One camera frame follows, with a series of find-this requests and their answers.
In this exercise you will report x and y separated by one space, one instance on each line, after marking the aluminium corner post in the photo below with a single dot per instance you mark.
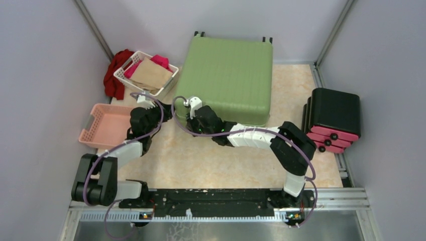
335 31
94 28

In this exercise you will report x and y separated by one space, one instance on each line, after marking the right aluminium corner post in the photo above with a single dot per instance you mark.
335 31

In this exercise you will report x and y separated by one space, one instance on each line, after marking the pink plastic basket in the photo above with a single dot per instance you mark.
106 127

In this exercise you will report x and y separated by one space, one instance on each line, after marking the magenta cloth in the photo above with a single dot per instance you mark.
156 66

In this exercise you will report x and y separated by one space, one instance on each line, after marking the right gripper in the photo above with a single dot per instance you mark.
192 122

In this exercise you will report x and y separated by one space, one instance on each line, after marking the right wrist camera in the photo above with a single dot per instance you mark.
193 103

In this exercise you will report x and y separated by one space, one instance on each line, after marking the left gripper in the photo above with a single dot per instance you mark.
163 111

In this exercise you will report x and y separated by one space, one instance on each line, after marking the tan folded cloth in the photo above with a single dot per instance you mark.
152 84

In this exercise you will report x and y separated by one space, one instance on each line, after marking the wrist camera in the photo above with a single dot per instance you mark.
145 102
193 103

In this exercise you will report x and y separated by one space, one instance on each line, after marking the green hard-shell suitcase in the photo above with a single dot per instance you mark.
233 77

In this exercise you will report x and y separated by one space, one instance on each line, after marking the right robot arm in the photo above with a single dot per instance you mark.
290 145

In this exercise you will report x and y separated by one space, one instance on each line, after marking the black and pink storage stack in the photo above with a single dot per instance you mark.
332 119

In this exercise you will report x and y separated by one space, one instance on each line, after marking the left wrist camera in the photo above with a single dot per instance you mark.
145 102

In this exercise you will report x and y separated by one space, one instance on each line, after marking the left aluminium corner post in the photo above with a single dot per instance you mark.
94 28

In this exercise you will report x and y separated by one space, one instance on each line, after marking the white plastic basket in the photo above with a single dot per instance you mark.
139 55

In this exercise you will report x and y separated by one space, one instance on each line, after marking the red cloth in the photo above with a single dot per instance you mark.
112 86

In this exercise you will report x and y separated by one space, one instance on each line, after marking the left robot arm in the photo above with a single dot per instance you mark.
96 180

